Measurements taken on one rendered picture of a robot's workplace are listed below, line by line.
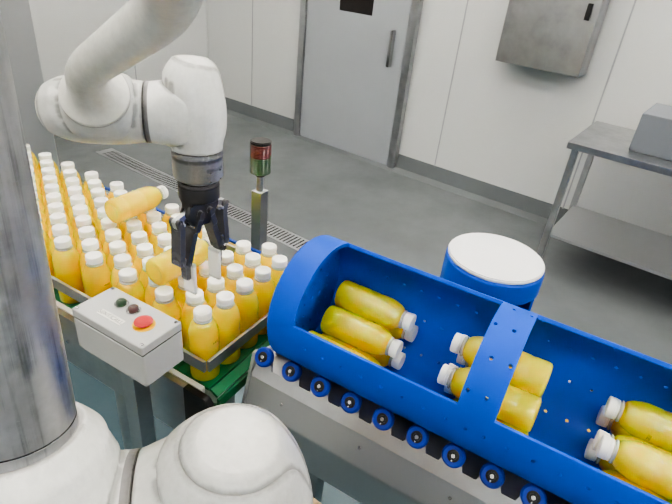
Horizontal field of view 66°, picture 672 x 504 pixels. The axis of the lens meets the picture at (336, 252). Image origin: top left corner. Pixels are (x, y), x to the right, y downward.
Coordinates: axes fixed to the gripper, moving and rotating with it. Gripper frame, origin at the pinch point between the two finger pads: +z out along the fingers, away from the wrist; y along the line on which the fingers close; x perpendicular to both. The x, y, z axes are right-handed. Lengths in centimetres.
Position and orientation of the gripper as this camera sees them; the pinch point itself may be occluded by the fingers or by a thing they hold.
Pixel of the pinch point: (202, 272)
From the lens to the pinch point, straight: 108.6
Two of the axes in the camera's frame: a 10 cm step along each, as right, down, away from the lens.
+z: -0.9, 8.6, 5.0
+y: 5.2, -3.9, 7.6
